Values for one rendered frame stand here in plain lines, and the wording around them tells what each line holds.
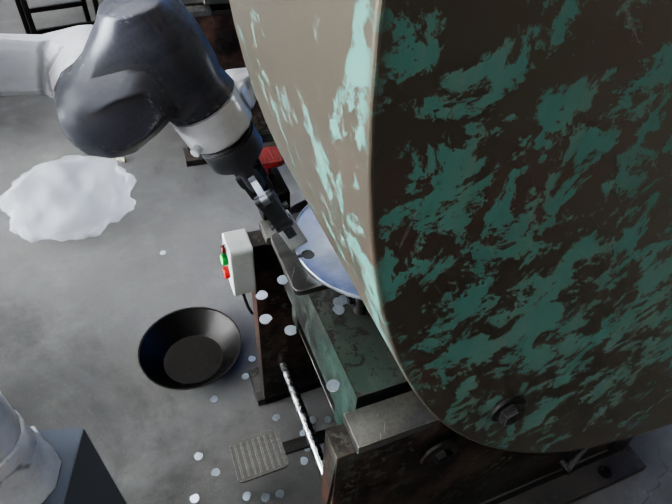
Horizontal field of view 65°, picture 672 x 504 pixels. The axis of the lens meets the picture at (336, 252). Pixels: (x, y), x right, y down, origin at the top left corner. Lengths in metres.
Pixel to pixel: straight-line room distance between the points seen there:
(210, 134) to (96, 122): 0.12
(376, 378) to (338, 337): 0.10
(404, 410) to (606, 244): 0.64
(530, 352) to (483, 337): 0.05
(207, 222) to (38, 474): 1.32
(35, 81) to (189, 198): 1.62
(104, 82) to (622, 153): 0.48
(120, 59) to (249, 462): 0.99
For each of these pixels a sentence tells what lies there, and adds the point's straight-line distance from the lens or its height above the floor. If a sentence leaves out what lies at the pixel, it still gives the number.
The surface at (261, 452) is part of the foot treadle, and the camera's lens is 1.35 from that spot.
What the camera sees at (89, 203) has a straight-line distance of 2.10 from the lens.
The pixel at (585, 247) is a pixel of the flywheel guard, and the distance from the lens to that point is 0.24.
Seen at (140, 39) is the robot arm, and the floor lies 1.16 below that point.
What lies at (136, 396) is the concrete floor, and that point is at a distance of 1.68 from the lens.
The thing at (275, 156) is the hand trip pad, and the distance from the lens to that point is 1.12.
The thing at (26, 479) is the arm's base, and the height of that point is 0.52.
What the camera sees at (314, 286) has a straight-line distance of 0.81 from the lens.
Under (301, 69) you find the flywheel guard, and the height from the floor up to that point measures 1.29.
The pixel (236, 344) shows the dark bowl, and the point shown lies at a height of 0.05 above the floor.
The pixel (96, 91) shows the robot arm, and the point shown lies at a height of 1.12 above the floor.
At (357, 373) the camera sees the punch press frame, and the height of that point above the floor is 0.64.
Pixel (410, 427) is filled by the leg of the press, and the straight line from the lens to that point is 0.84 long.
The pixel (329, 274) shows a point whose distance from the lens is 0.82.
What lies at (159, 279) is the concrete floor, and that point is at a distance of 1.95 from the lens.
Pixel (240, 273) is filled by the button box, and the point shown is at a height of 0.57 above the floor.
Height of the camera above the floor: 1.37
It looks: 43 degrees down
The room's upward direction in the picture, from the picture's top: 4 degrees clockwise
